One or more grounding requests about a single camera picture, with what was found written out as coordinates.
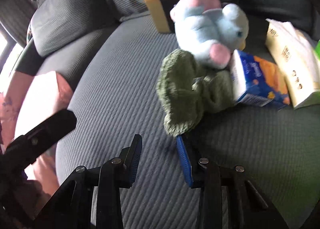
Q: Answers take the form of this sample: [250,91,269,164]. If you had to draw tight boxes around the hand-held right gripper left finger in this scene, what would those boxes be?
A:
[32,133,143,229]

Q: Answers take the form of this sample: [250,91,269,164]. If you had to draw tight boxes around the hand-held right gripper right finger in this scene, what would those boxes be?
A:
[176,135,290,229]

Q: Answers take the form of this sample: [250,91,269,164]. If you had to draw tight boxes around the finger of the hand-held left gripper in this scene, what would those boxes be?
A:
[6,109,77,170]

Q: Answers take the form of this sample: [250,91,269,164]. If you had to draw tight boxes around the green knitted cloth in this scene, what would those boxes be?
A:
[156,49,237,137]

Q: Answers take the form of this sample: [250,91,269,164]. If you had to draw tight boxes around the dark cloth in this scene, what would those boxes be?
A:
[14,40,40,75]

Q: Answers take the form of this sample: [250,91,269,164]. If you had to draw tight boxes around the grey ribbed sofa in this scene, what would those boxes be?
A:
[15,0,320,229]

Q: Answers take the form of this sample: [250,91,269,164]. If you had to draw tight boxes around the blue and orange tissue pack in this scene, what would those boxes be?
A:
[230,49,290,110]

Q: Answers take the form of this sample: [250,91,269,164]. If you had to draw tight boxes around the small grey back cushion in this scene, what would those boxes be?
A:
[31,0,120,57]

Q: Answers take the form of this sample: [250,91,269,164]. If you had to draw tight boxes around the grey striped curtain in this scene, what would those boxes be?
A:
[0,0,35,44]

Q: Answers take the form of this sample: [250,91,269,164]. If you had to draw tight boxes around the blue and pink plush toy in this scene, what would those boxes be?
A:
[170,0,250,69]

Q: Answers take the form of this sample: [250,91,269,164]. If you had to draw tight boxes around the cream tissue packet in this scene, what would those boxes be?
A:
[265,18,320,109]

